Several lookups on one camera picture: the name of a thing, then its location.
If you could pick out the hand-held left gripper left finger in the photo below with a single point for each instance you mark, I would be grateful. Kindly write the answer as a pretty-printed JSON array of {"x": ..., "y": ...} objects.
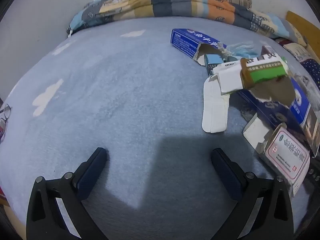
[{"x": 92, "y": 172}]

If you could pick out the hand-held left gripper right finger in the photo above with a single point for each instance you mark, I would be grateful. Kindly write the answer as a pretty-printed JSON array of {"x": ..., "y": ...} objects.
[{"x": 226, "y": 172}]

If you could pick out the white box with pink border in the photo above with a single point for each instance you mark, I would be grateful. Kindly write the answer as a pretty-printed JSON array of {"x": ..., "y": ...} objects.
[{"x": 285, "y": 155}]

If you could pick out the white foam piece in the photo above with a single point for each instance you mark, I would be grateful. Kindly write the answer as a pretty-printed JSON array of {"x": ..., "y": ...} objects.
[{"x": 215, "y": 110}]

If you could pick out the large torn blue box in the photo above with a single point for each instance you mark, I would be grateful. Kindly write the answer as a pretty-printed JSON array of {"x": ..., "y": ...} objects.
[{"x": 300, "y": 102}]

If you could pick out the green and brown box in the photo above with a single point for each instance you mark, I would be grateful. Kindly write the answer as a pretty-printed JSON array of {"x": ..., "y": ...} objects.
[{"x": 265, "y": 73}]

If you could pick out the small teal box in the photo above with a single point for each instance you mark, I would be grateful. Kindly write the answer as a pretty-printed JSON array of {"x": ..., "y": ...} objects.
[{"x": 212, "y": 60}]

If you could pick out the blue face mask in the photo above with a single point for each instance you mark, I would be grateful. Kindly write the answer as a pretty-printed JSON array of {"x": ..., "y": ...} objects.
[{"x": 245, "y": 51}]

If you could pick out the long blue carton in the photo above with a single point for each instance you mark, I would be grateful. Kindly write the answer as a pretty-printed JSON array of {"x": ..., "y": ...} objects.
[{"x": 187, "y": 40}]

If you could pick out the light blue cloud bed sheet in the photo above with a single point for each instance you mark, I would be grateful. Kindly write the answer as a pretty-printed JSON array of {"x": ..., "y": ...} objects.
[{"x": 112, "y": 92}]

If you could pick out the eyeglasses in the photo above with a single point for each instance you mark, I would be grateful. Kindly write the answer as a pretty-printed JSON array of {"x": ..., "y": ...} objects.
[{"x": 6, "y": 111}]

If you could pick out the navy dotted pillow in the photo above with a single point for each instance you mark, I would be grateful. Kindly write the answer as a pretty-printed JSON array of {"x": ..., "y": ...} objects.
[{"x": 313, "y": 70}]

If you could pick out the light patterned pillow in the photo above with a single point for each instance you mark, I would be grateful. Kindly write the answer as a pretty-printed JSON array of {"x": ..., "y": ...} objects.
[{"x": 295, "y": 48}]

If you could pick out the wooden headboard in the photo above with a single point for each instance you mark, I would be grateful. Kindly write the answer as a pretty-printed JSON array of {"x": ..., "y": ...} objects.
[{"x": 297, "y": 20}]

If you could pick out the patchwork quilt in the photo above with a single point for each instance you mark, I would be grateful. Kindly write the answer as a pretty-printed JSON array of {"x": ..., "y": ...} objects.
[{"x": 162, "y": 6}]

